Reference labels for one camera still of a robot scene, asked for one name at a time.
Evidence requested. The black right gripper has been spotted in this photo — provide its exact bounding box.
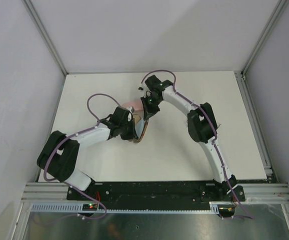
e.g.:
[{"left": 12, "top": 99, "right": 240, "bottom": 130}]
[{"left": 141, "top": 94, "right": 163, "bottom": 121}]

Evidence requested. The pink glasses case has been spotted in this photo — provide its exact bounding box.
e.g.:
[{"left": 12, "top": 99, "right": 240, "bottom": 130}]
[{"left": 121, "top": 99, "right": 144, "bottom": 112}]

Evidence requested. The plaid glasses case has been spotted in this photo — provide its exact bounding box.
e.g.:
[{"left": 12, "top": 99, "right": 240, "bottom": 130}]
[{"left": 132, "top": 113, "right": 149, "bottom": 144}]

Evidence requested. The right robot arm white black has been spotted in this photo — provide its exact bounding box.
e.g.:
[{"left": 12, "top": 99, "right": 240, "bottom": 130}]
[{"left": 139, "top": 74, "right": 238, "bottom": 201}]

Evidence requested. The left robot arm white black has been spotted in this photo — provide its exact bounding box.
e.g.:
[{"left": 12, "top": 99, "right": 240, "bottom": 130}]
[{"left": 36, "top": 106, "right": 137, "bottom": 200}]

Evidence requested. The left controller board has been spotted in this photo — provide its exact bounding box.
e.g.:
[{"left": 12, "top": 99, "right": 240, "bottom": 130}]
[{"left": 82, "top": 203, "right": 99, "bottom": 211}]

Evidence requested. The controller board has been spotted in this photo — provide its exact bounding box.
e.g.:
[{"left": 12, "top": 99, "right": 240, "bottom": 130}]
[
  {"left": 82, "top": 203, "right": 99, "bottom": 211},
  {"left": 217, "top": 205, "right": 236, "bottom": 218}
]

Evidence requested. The right controller board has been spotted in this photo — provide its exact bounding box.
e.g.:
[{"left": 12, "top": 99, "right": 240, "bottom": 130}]
[{"left": 217, "top": 205, "right": 236, "bottom": 218}]

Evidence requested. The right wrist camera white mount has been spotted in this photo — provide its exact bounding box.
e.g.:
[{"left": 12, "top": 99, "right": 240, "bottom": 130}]
[{"left": 138, "top": 85, "right": 146, "bottom": 92}]

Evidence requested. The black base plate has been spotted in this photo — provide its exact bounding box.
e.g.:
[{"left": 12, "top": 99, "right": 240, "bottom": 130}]
[{"left": 66, "top": 180, "right": 246, "bottom": 211}]

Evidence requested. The grey slotted cable duct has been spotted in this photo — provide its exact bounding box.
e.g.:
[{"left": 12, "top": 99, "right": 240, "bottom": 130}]
[{"left": 29, "top": 201, "right": 223, "bottom": 215}]

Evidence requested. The left aluminium frame post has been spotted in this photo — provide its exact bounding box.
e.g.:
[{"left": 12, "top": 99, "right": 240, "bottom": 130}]
[{"left": 21, "top": 0, "right": 68, "bottom": 76}]

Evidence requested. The aluminium frame post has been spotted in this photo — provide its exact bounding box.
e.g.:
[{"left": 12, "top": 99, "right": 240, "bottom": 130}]
[
  {"left": 21, "top": 0, "right": 68, "bottom": 76},
  {"left": 240, "top": 0, "right": 289, "bottom": 76}
]

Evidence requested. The right aluminium frame post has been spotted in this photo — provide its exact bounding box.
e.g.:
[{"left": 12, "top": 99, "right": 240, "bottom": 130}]
[{"left": 240, "top": 0, "right": 289, "bottom": 76}]

